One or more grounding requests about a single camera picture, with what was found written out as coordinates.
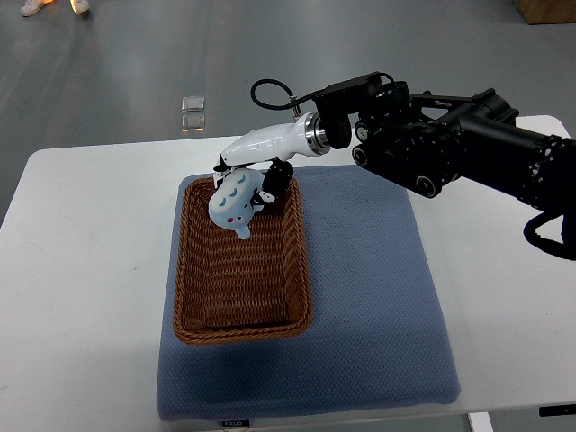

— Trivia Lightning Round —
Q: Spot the black cable loop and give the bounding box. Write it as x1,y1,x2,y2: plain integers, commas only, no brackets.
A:
249,79,316,119

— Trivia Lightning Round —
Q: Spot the brown wicker basket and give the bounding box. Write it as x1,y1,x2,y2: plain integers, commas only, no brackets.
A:
172,177,313,345

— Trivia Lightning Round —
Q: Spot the brown wooden box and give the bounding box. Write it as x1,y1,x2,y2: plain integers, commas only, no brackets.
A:
513,0,576,25

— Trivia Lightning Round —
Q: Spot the black table control panel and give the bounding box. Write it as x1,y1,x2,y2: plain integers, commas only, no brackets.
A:
538,403,576,417

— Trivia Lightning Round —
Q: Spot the light blue plush toy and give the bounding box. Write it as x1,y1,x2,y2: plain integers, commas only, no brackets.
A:
208,168,265,239

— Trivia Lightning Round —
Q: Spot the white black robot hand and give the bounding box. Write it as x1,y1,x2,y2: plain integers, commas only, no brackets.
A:
213,112,330,205

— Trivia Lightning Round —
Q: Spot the white table leg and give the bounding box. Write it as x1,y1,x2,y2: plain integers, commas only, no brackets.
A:
467,411,494,432

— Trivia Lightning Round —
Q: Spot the right white sneaker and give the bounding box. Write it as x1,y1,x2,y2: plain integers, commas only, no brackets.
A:
70,0,90,14

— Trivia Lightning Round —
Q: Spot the blue grey cushion mat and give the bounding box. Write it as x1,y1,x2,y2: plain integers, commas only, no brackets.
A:
157,166,460,421

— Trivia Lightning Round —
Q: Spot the left white sneaker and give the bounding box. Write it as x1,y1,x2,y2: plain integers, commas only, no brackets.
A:
20,0,45,18

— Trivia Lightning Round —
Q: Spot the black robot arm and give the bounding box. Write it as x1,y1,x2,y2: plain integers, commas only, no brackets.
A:
312,72,575,260

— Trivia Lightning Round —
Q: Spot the upper metal floor plate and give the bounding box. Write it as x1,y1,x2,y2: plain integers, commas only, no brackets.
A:
181,96,205,113

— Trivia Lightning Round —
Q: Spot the white sneaker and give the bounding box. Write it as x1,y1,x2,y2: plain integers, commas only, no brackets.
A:
70,0,90,14
20,0,45,18

